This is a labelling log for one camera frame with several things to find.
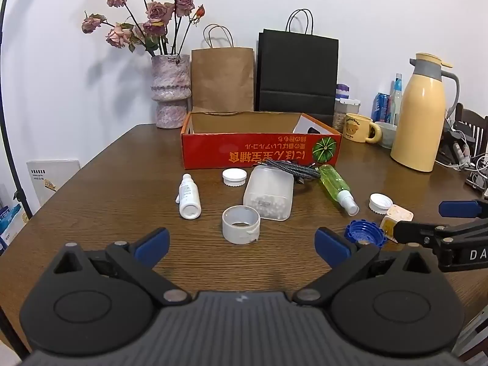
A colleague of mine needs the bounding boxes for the green spray bottle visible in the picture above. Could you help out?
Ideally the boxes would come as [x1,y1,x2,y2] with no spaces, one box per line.
[318,164,360,215]

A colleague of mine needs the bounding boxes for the white ribbed bottle cap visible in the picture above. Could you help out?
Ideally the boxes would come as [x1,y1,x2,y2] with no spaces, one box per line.
[223,168,248,187]
[368,193,393,215]

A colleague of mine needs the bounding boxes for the white tape roll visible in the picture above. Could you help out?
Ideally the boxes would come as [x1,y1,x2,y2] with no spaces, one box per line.
[222,205,261,245]

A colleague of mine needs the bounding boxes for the translucent plastic container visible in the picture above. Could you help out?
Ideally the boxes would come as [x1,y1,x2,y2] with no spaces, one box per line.
[243,165,295,222]

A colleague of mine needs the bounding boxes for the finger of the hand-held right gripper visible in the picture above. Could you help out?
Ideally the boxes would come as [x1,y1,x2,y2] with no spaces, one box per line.
[438,199,488,219]
[394,218,488,250]

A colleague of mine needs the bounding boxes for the red cardboard box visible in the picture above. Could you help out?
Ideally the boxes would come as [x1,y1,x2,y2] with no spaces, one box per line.
[180,110,343,170]

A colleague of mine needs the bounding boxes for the clear seed container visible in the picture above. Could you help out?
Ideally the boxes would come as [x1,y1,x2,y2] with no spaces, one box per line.
[332,98,361,130]

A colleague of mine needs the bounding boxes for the blue ribbed bottle cap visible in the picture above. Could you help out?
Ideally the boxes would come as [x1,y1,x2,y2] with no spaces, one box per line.
[344,219,387,247]

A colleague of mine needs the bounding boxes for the tangled white cables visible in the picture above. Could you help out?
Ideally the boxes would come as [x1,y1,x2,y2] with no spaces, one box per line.
[452,152,488,191]

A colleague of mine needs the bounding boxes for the pale green cup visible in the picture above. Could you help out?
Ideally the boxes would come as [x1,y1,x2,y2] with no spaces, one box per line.
[375,122,399,149]

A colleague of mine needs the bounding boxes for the black lamp stand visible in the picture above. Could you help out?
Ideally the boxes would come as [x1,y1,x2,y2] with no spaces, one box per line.
[0,0,31,363]

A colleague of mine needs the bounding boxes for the yellow thermos jug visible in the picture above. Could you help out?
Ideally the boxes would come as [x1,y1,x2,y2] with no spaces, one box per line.
[390,52,461,173]

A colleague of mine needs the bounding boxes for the blue printed box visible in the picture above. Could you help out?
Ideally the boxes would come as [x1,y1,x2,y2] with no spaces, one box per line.
[0,204,29,252]

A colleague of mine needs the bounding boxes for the pink textured vase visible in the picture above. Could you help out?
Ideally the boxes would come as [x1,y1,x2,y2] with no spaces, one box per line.
[151,54,191,129]

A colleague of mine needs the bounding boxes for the yellow bear mug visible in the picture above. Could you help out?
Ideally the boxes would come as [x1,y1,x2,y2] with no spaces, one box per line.
[344,113,382,144]

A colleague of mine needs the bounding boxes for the white cardboard box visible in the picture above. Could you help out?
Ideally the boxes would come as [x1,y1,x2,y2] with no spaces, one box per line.
[26,159,81,206]

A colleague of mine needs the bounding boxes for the black paper bag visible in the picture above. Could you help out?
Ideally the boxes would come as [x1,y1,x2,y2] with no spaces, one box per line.
[255,8,339,117]

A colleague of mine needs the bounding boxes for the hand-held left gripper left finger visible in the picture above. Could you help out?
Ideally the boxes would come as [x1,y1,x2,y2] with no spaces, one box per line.
[53,227,192,306]

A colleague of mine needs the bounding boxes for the braided charging cable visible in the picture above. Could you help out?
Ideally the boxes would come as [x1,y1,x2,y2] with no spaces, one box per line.
[256,160,323,184]

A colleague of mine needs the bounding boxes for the blue white plastic bottle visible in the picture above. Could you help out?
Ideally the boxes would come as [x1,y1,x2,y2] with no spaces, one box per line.
[389,73,404,126]

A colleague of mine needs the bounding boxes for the dark pouch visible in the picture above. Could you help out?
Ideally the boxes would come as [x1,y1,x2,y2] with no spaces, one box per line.
[435,120,475,166]

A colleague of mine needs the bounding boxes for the small white bottle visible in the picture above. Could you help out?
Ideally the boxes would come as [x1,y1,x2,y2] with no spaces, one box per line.
[175,174,202,220]

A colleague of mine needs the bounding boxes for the dark wooden chair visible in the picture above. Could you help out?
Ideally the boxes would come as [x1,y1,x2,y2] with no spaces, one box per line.
[454,103,488,149]

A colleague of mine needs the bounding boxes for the dried rose bouquet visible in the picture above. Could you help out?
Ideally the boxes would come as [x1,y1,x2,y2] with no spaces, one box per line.
[81,0,206,56]

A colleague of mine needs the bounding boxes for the brown paper bag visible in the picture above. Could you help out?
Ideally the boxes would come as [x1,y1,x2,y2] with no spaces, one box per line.
[191,24,255,114]

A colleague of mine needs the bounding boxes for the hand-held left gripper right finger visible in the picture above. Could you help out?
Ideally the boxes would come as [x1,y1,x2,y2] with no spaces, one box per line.
[292,227,431,306]

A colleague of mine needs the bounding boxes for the blue drink can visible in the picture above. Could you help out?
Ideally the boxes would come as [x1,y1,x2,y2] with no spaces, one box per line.
[371,92,391,123]

